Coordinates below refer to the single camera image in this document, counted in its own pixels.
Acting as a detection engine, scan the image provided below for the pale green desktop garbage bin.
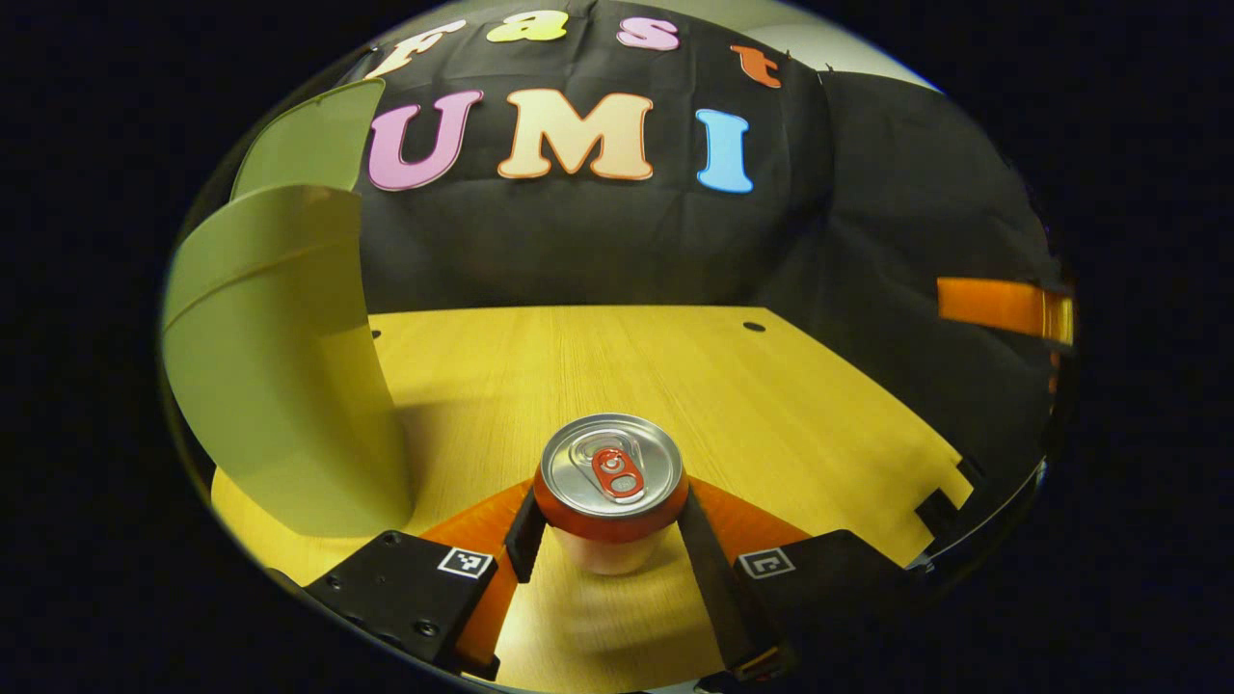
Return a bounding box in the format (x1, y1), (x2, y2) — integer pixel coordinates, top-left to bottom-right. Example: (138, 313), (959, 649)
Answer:
(162, 79), (416, 538)

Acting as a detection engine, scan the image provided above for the red pop can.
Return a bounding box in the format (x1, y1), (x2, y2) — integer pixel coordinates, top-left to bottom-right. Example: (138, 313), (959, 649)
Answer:
(533, 414), (690, 576)

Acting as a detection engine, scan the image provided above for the wooden desktop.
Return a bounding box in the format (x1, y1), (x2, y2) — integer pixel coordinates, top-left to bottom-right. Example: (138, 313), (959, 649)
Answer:
(210, 307), (975, 693)

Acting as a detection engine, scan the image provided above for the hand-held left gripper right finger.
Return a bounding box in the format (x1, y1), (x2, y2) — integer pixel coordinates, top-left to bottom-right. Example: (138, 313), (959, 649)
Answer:
(675, 477), (931, 683)

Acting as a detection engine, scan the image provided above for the black backdrop cloth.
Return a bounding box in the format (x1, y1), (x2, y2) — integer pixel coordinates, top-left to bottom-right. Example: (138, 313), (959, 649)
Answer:
(328, 0), (1071, 541)

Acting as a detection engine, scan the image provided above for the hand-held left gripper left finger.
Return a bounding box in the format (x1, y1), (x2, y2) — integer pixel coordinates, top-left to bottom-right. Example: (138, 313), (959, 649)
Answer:
(304, 479), (549, 681)

